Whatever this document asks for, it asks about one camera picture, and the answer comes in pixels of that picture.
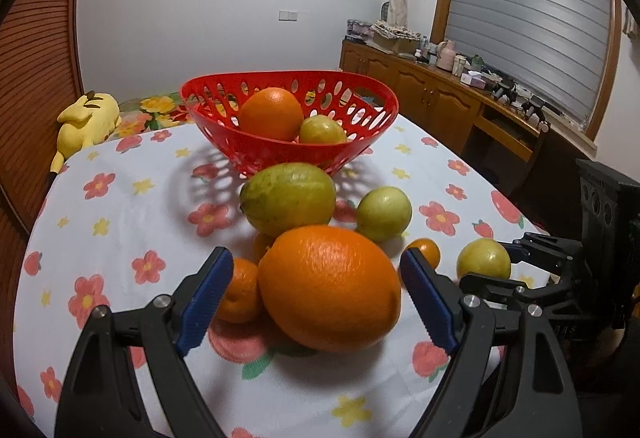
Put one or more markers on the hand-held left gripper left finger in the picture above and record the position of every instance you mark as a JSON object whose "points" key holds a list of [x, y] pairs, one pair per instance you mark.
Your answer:
{"points": [[207, 303]]}

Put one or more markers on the grey window blind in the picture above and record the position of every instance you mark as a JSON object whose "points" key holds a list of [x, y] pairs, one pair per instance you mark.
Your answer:
{"points": [[525, 8]]}

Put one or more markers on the small tangerine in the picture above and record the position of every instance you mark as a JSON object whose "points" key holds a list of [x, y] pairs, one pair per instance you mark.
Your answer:
{"points": [[425, 252]]}

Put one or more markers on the pink kettle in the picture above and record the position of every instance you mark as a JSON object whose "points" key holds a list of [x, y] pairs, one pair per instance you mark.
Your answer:
{"points": [[446, 54]]}

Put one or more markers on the large orange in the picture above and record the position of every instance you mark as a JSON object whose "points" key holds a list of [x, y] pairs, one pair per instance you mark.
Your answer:
{"points": [[330, 288]]}

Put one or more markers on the white jar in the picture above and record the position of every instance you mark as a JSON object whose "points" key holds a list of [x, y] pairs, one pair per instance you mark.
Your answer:
{"points": [[459, 66]]}

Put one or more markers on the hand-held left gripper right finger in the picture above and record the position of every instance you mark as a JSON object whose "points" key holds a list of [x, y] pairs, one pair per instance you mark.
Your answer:
{"points": [[425, 300]]}

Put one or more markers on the white floral tablecloth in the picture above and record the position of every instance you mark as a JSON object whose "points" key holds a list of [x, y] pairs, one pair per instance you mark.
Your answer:
{"points": [[125, 198]]}

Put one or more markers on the yellow-green round fruit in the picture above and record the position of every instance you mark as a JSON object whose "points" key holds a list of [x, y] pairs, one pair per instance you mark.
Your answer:
{"points": [[482, 260], [322, 130]]}

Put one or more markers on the stack of small boxes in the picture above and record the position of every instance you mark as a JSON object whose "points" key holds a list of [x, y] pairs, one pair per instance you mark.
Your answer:
{"points": [[359, 32]]}

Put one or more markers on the green round fruit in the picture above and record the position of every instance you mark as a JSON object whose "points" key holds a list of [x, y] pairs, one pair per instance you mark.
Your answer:
{"points": [[384, 213]]}

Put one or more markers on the wooden slatted wardrobe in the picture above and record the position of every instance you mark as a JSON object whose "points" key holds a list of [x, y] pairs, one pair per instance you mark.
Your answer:
{"points": [[40, 43]]}

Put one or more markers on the floral blanket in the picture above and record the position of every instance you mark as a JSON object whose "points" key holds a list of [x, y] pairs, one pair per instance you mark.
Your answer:
{"points": [[160, 105]]}

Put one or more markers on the large green oval fruit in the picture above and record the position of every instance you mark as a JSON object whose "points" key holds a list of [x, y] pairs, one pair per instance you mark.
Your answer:
{"points": [[287, 198]]}

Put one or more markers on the white light switch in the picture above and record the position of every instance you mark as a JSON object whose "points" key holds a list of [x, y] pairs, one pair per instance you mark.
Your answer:
{"points": [[287, 16]]}

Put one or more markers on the tiny tangerine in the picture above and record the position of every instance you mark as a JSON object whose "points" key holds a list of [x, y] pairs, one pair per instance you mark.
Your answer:
{"points": [[260, 245]]}

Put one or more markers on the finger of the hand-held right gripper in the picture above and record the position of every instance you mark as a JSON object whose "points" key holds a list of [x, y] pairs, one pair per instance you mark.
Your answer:
{"points": [[545, 250], [500, 287]]}

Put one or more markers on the wooden cabinet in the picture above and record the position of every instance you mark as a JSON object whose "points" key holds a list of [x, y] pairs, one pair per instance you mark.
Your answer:
{"points": [[430, 88]]}

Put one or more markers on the black clamp device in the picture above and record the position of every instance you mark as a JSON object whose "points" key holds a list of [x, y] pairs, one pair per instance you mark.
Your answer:
{"points": [[505, 90], [536, 113]]}

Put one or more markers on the red perforated plastic basket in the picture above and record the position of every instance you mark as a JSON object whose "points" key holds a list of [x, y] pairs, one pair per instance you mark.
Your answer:
{"points": [[235, 153]]}

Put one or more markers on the white tissue box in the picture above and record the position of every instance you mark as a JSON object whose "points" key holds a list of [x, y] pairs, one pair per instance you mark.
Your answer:
{"points": [[471, 79]]}

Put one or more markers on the round grey fan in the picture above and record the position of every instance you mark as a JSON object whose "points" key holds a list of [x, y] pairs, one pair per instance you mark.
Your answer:
{"points": [[385, 11]]}

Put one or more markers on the cardboard box with patterned cloth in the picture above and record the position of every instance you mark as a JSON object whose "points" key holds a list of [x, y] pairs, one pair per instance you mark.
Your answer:
{"points": [[395, 38]]}

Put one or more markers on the yellow plush toy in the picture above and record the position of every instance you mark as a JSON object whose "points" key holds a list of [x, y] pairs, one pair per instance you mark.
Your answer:
{"points": [[85, 123]]}

